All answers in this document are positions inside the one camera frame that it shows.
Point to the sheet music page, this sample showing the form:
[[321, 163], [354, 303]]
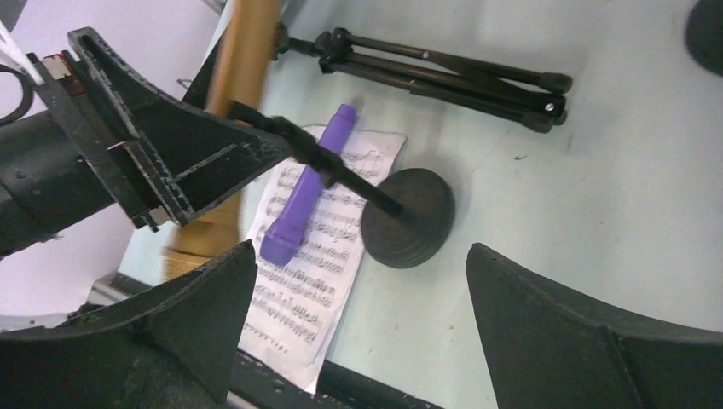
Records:
[[295, 309]]

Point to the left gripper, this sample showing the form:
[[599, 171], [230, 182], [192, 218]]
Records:
[[108, 136]]

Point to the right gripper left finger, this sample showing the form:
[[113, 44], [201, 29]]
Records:
[[171, 346]]

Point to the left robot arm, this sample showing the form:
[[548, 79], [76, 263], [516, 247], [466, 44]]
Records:
[[13, 234]]

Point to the black microphone stand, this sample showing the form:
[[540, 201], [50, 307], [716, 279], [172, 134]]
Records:
[[407, 217], [703, 35]]

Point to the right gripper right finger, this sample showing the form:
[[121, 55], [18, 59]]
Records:
[[549, 346]]

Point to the black music stand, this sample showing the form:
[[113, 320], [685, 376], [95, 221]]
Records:
[[536, 100]]

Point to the purple microphone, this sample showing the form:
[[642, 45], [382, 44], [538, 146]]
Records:
[[283, 238]]

